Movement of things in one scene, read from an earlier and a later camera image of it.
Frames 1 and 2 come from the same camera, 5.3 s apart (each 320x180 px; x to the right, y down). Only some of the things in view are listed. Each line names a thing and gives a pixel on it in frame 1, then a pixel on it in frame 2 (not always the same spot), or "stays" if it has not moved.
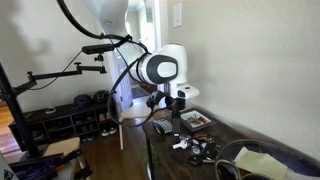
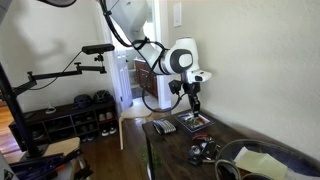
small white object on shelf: (51, 109) stays
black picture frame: (195, 119) stays
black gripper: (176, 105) → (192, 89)
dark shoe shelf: (89, 122) stays
